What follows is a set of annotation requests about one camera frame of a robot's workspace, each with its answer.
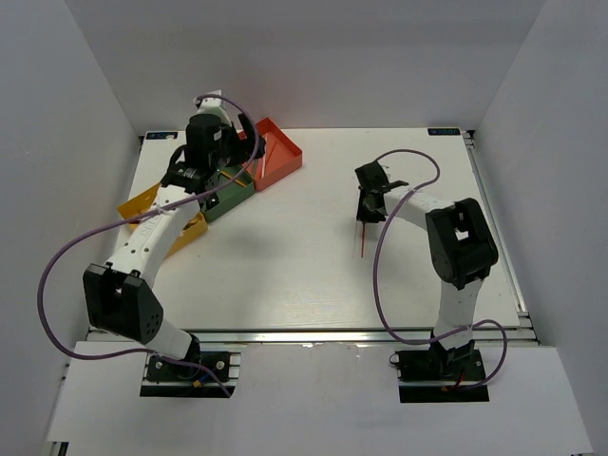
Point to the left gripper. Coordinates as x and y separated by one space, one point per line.
244 147

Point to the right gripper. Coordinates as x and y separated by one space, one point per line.
363 216

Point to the orange chopstick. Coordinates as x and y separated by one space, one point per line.
270 153
363 239

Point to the orange gold spoon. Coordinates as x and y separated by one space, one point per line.
232 178

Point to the clear white chopstick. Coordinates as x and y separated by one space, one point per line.
355 239

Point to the black spoon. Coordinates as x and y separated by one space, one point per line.
211 202

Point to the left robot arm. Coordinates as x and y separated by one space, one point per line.
119 294

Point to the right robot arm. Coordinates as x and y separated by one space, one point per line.
461 247

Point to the red square container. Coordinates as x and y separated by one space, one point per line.
286 159

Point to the green square container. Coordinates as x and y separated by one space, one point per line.
230 197

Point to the right blue table label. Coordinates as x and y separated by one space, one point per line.
443 131

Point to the blue table label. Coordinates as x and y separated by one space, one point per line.
443 131
161 135

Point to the left blue table label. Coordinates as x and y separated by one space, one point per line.
161 135

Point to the yellow square container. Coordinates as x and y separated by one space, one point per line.
141 203

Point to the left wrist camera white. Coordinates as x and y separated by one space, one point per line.
210 110

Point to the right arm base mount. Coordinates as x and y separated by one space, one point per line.
420 381

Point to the aluminium table frame rail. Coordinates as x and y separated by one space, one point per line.
482 180

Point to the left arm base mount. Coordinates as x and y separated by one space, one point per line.
218 379

